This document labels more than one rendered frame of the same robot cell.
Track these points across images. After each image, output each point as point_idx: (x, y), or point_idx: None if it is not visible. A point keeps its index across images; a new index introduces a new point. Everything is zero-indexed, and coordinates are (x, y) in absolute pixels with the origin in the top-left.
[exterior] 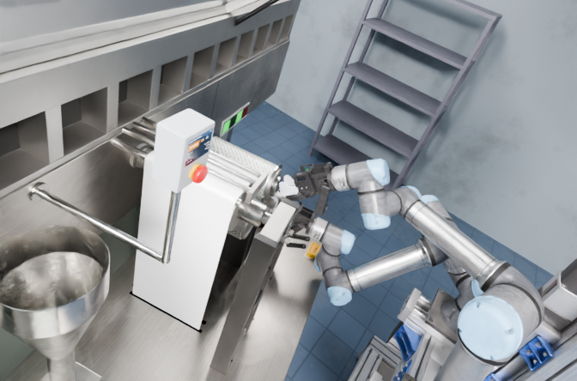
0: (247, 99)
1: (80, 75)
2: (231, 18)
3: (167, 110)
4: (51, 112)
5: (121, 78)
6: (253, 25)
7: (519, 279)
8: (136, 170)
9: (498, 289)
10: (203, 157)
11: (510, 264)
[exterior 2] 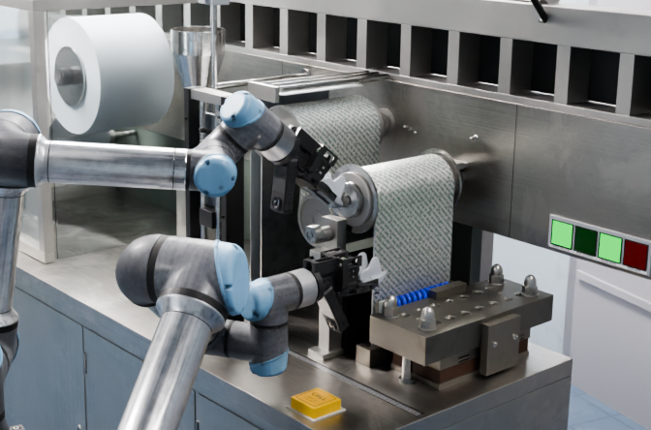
0: (645, 230)
1: None
2: (528, 6)
3: (419, 89)
4: (320, 16)
5: (367, 16)
6: (606, 41)
7: (14, 128)
8: (382, 141)
9: (25, 124)
10: None
11: (31, 138)
